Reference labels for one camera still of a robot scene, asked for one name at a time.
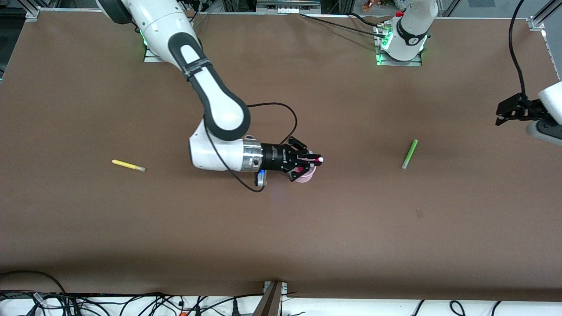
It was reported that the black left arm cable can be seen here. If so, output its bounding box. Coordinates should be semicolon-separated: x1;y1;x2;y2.
508;0;528;96

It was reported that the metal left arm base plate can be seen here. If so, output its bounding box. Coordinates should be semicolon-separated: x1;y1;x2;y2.
374;24;423;67

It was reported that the pink marker pen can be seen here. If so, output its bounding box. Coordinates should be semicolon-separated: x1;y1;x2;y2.
297;157;324;172

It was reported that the pink plastic cup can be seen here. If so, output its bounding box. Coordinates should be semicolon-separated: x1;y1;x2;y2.
293;165;316;183

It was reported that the short thin black cable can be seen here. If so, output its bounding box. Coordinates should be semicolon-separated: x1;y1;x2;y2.
349;12;382;27

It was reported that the long thin black cable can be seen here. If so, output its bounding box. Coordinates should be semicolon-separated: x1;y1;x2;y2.
300;13;387;38

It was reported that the yellow marker pen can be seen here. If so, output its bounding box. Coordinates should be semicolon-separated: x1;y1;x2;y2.
112;159;146;172

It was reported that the black looping floor cable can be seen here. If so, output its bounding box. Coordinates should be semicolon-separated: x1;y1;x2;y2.
0;270;66;294

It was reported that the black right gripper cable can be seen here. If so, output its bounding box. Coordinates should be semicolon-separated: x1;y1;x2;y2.
246;102;298;145

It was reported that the green marker pen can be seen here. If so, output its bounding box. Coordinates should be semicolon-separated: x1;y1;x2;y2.
401;139;418;170

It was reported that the metal frame post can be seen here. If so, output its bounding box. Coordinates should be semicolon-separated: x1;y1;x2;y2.
255;281;288;316

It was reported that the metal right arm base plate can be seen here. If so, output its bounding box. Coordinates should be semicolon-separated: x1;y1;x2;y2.
144;42;169;63

